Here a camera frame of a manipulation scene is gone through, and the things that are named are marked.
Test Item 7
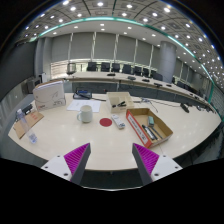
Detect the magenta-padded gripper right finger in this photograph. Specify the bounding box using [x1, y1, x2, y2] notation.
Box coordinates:
[131, 142, 184, 186]

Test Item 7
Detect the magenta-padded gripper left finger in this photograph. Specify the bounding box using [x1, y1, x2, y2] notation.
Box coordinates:
[40, 142, 92, 186]

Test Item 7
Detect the clear plastic water bottle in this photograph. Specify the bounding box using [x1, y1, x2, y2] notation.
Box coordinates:
[15, 108, 38, 145]

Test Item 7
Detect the open brown box red side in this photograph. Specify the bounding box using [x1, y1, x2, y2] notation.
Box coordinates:
[125, 107, 174, 149]

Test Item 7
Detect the white ceramic mug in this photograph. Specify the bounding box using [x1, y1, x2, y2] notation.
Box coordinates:
[76, 104, 94, 124]

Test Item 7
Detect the flat round red coaster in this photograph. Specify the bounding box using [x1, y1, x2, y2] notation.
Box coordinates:
[99, 117, 113, 128]

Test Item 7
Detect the white remote control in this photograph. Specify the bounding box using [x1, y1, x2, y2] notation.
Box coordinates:
[110, 113, 127, 130]

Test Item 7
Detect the white paper sheet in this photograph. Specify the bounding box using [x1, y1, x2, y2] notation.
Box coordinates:
[66, 99, 102, 114]

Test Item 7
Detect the flat brown cardboard piece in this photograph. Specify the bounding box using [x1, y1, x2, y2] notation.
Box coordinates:
[12, 110, 45, 140]

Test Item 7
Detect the black binder clip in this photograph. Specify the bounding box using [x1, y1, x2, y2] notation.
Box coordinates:
[111, 100, 128, 109]

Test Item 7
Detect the black desk phone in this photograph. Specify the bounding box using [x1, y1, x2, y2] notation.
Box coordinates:
[72, 87, 93, 100]

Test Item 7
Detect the black desk microphone unit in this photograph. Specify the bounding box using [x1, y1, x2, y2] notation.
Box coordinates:
[179, 102, 191, 114]

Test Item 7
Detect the small beige compartment box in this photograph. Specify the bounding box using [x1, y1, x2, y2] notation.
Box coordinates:
[105, 91, 135, 114]

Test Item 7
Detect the large white printed carton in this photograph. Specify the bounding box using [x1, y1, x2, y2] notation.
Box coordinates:
[32, 79, 67, 112]

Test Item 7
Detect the black tabletop device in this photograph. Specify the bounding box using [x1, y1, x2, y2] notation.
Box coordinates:
[20, 103, 34, 116]

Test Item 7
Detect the long curved conference desk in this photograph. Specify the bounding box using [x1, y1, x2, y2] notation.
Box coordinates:
[51, 70, 214, 108]

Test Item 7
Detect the row of black office chairs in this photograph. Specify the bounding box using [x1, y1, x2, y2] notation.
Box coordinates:
[66, 61, 164, 82]

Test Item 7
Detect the grey round column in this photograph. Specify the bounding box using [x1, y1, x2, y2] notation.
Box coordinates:
[158, 40, 178, 84]

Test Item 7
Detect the group of round ceiling lights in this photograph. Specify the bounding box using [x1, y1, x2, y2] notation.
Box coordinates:
[19, 0, 224, 88]

